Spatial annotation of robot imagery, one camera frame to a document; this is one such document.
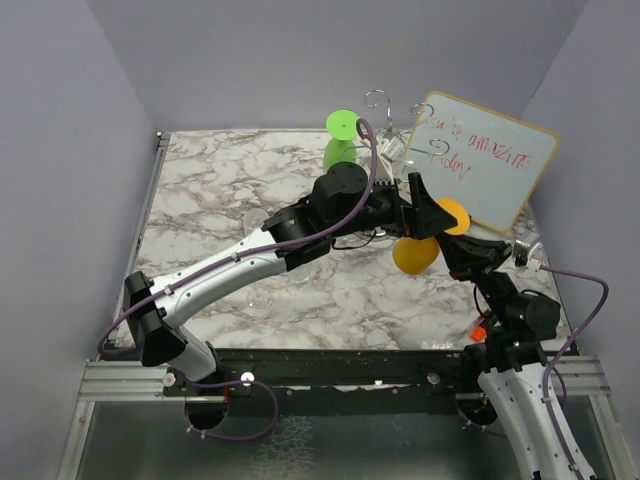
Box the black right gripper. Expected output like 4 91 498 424
438 226 519 324

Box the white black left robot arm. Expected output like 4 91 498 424
124 162 457 395

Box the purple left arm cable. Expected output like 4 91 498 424
95 117 379 356

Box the yellow framed whiteboard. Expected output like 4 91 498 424
396 91 560 232

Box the aluminium table edge rail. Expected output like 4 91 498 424
114 131 169 321

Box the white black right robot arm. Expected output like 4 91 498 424
436 233 596 479

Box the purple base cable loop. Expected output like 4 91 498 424
174 379 279 442

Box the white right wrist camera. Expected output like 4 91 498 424
512 240 542 272

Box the black front mounting bar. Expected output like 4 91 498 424
163 348 497 425

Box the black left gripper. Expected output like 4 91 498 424
329 171 457 239

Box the clear wine glass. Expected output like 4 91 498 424
396 160 422 192
242 208 269 239
247 286 273 311

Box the red orange marker pen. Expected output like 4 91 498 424
470 310 491 343

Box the chrome wine glass rack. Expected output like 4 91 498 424
362 89 453 171

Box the green plastic wine glass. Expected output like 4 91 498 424
323 109 359 172

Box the clear glass near edge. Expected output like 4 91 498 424
287 264 314 286

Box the orange plastic wine glass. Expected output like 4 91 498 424
392 198 471 276

